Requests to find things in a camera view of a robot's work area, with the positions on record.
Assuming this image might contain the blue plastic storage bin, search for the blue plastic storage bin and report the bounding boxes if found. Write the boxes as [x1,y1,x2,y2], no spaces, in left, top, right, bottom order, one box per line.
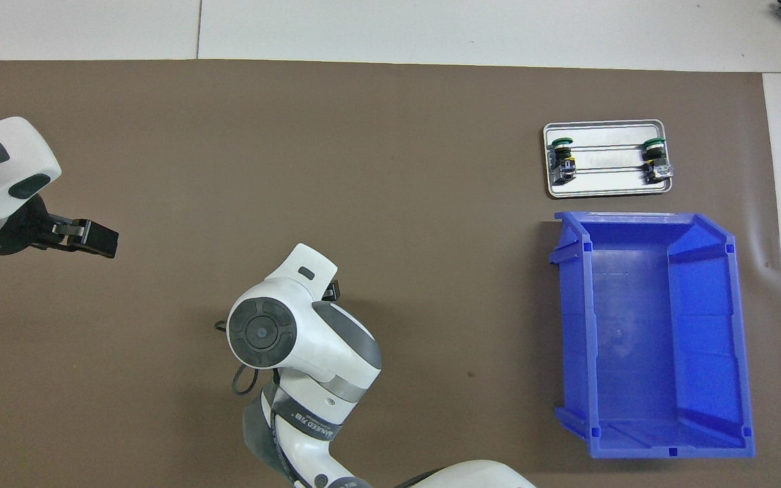
[548,211,756,460]

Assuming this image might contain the silver metal tray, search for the silver metal tray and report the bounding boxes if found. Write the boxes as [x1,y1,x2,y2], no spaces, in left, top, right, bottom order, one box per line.
[542,120,675,199]

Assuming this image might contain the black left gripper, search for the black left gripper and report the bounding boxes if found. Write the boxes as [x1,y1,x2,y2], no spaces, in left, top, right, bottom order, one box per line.
[0,195,120,260]

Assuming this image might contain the brown table mat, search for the brown table mat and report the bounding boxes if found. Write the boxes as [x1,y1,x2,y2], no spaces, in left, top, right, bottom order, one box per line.
[0,60,781,488]

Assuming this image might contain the green push button switch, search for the green push button switch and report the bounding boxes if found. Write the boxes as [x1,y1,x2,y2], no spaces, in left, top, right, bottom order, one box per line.
[641,138,674,185]
[550,138,578,185]

